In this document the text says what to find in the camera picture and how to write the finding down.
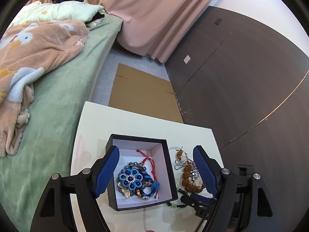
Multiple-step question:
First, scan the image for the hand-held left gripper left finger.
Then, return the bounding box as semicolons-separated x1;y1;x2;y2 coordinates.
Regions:
30;146;120;232

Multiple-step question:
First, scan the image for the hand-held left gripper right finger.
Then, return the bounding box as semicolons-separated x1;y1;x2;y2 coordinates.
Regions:
192;145;278;232

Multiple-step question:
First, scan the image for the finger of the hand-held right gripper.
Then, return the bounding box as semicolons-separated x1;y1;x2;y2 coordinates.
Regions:
180;193;216;219

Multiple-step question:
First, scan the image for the dark green bead bracelet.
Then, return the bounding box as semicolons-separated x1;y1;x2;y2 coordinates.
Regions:
166;187;194;210

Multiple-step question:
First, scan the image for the blue flower ornament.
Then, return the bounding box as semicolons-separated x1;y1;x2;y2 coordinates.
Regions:
117;165;148;189

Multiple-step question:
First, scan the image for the blue woven bracelet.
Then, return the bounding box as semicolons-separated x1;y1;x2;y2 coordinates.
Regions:
138;169;161;199

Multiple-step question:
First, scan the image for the red cord bracelet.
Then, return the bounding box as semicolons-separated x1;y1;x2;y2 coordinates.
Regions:
136;149;161;199

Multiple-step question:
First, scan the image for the black jewelry box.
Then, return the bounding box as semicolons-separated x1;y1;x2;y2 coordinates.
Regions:
105;134;178;211

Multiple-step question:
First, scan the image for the white shell piece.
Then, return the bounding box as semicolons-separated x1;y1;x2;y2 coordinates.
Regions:
192;177;205;190

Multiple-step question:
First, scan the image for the green bed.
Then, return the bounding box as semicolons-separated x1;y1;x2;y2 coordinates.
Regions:
0;14;124;232

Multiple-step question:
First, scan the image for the flat brown cardboard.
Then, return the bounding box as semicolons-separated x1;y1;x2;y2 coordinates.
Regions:
108;63;184;124

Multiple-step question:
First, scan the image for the peach duck print blanket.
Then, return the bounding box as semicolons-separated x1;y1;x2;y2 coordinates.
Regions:
0;19;90;158

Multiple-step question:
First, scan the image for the black garment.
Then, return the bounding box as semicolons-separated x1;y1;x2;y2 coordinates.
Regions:
90;13;106;27

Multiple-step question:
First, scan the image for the wide pink curtain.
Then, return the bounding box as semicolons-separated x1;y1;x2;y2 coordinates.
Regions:
101;0;229;64

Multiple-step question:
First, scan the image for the white pillow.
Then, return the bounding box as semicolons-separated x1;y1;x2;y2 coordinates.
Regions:
11;0;106;27

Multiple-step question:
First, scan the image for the brown bead bracelet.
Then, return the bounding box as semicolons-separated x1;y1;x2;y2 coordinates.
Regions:
175;150;206;192

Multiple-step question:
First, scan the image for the silver ball chain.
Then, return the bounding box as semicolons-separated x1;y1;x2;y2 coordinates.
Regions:
173;159;201;177

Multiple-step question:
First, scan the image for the silver hoop ring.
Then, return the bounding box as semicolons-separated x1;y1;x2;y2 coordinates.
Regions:
168;145;188;158

